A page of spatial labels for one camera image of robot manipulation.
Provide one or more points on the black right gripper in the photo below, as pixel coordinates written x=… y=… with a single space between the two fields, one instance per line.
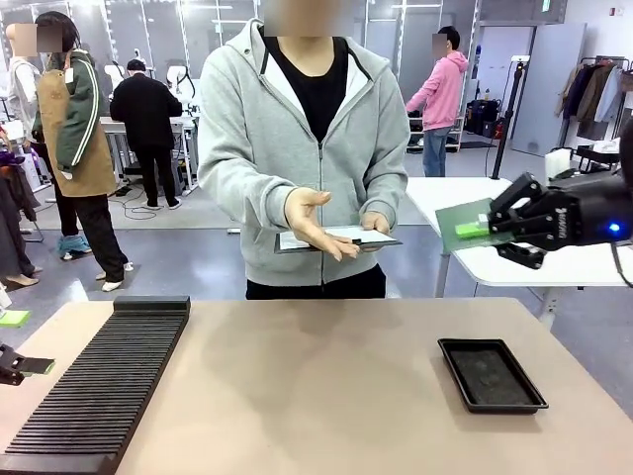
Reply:
x=588 y=215

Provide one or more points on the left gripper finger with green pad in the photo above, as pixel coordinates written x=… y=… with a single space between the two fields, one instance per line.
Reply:
x=29 y=365
x=15 y=317

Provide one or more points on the green PCB board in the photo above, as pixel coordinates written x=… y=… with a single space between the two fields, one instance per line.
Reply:
x=470 y=218

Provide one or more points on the clipboard with white paper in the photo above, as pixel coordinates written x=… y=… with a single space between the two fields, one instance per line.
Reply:
x=341 y=238

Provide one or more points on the black slotted PCB rack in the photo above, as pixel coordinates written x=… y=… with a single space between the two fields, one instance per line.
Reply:
x=99 y=391

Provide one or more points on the person's left hand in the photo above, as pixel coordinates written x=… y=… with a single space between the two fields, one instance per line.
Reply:
x=377 y=222

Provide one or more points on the person's right hand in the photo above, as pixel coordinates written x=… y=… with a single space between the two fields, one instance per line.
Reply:
x=311 y=222

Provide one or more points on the white table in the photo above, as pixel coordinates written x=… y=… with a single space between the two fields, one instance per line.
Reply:
x=519 y=257

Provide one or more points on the black utility cart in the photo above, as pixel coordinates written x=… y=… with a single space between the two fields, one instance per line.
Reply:
x=598 y=156

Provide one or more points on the wooden shoe rack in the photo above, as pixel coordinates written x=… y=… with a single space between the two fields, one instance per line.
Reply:
x=457 y=133

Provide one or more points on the black bags pile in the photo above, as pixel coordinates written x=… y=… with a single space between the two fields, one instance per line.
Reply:
x=482 y=118

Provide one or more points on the black tripod stand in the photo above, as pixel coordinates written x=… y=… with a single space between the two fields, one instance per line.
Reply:
x=509 y=109

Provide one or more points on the black plastic tray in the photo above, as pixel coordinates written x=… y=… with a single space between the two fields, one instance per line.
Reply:
x=489 y=378

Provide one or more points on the person in pink hoodie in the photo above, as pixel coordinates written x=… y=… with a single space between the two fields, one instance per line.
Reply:
x=442 y=99

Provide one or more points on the clothes rack with coats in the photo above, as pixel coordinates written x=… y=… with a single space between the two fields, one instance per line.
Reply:
x=593 y=94

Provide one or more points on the person with brown apron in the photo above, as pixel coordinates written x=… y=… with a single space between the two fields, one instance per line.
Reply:
x=74 y=119

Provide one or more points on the person in gray hoodie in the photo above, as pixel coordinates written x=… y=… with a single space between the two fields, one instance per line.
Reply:
x=301 y=148

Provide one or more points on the person in black jacket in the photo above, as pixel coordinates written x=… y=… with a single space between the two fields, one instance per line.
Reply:
x=146 y=119

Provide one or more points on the background work table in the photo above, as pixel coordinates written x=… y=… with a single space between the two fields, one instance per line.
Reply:
x=183 y=143

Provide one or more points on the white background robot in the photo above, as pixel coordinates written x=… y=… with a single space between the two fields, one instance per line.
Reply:
x=179 y=79

